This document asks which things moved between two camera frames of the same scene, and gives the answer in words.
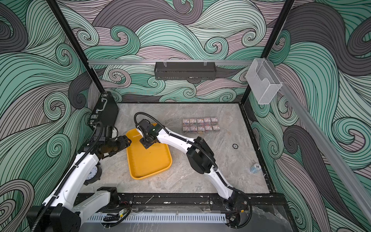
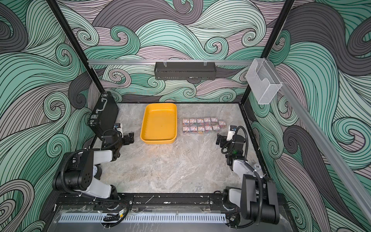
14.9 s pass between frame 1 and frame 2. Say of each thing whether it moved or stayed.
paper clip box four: stayed
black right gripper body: moved
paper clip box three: stayed
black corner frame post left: stayed
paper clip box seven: stayed
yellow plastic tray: moved
